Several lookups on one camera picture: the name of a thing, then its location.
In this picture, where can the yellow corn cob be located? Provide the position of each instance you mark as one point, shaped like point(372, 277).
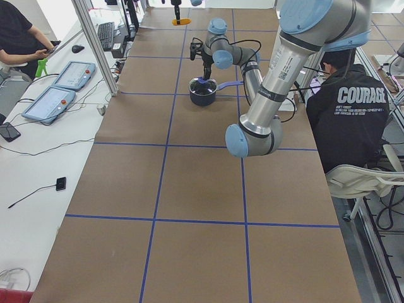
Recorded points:
point(181, 21)

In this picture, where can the black computer mouse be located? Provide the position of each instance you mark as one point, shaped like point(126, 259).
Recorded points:
point(77, 48)

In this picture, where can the blue saucepan with handle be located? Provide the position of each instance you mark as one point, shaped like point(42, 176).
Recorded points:
point(209, 99)

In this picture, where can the small black sensor pad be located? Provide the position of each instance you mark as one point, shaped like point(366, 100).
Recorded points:
point(61, 183)

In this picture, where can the black smartphone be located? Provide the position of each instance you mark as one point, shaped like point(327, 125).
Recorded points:
point(9, 132)

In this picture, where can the white power adapter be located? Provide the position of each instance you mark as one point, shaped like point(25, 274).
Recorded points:
point(101, 109)

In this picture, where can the teach pendant tablet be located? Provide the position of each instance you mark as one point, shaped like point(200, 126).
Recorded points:
point(51, 103)
point(75, 75)

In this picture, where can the person in courage jacket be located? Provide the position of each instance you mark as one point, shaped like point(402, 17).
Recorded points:
point(348, 114)

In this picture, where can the near teach pendant tablet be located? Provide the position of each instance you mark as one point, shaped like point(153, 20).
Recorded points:
point(51, 103)

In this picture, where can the glass lid with blue knob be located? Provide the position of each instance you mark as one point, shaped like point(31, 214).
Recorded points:
point(202, 88)

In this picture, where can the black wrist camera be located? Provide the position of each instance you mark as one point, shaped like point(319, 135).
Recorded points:
point(195, 50)

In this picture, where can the far teach pendant tablet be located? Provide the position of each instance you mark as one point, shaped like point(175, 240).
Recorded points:
point(75, 75)

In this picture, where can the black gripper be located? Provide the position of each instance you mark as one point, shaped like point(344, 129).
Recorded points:
point(206, 59)
point(175, 4)

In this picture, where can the green clamp stand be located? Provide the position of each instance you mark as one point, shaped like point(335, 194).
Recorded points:
point(41, 68)

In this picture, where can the person in black shirt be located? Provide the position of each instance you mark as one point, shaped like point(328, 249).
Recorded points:
point(21, 41)

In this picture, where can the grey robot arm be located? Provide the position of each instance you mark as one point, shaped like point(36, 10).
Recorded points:
point(306, 28)
point(218, 51)

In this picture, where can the white chair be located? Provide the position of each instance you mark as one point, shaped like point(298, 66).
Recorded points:
point(352, 182)

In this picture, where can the black keyboard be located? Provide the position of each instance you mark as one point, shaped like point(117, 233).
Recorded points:
point(105, 34)

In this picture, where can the aluminium frame post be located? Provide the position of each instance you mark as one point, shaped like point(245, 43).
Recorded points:
point(92, 38)

